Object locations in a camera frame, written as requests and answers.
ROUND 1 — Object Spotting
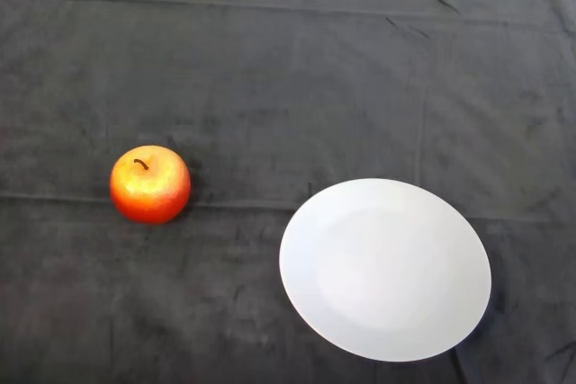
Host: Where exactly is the red yellow apple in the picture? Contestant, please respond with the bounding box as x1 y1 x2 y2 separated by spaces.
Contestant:
109 145 192 226

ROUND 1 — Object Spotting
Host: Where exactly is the white round plate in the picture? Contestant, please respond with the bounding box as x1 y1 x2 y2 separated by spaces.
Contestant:
278 177 492 363

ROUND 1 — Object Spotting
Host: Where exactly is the black cloth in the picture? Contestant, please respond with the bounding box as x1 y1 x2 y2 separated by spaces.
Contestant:
0 0 576 384

